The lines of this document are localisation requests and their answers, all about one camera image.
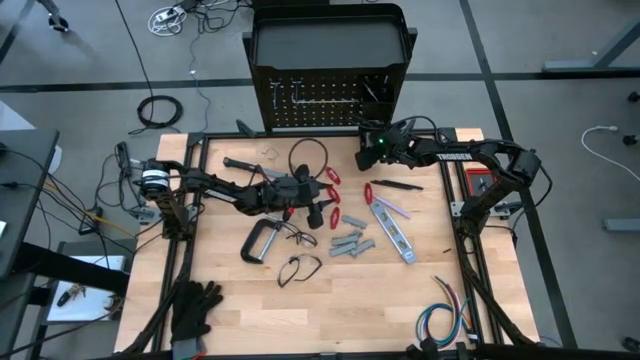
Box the multicoloured wire bundle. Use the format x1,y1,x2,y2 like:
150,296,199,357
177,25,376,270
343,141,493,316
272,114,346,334
415,276,475,350

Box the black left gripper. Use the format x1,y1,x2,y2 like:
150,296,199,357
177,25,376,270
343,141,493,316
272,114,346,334
264,163,335,231

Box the white paper sheet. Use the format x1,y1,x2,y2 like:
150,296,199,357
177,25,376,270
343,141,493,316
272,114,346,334
46,254,127,323

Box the black teleop leader gripper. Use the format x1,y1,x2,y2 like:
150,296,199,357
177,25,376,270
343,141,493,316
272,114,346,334
404,337,444,360

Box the black desk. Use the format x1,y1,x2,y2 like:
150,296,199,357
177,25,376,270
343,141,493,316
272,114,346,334
0,128,61,281

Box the black work glove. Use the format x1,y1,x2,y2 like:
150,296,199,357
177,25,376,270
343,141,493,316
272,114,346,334
170,279,225,360

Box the black C-clamp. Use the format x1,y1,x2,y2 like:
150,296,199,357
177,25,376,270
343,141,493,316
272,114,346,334
239,217,286,265

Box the black aluminium table frame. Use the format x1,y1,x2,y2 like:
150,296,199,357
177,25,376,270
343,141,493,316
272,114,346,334
149,127,506,360

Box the black power strip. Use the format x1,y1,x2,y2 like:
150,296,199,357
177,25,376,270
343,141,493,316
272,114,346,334
114,141,133,171

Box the grey table leg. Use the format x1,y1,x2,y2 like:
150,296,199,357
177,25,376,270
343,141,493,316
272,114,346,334
542,17,640,74

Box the long metal peg hook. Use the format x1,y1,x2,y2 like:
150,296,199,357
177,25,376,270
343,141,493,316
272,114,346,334
294,97,362,106

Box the bunch of keys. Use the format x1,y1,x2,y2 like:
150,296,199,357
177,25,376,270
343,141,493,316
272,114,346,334
55,282,87,308

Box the white floor cable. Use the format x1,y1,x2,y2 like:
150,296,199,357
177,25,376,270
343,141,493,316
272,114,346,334
580,124,640,182

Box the black coiled floor cable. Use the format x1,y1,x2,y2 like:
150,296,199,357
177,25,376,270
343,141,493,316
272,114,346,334
128,93,185,136

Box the white power strip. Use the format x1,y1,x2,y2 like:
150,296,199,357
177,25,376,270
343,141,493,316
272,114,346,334
147,4,189,37

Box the clear safety glasses black frame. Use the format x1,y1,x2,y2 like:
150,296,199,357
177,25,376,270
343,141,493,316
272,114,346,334
277,253,324,290
284,222,319,250

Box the grey table foot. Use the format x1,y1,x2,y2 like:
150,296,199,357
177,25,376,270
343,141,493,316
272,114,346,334
602,217,640,233

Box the lilac pen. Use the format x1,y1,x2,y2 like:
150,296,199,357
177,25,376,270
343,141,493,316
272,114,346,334
374,194,412,220

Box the black chair base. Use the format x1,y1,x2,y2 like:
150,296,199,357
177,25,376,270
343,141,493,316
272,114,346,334
35,0,71,34

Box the black pegboard tool cart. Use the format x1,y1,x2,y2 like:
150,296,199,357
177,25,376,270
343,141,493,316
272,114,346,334
235,2,419,137

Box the silver aluminium spirit level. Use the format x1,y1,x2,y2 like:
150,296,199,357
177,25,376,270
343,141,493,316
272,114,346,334
369,199,419,265

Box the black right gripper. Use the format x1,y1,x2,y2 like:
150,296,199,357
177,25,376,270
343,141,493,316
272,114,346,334
353,118,426,172

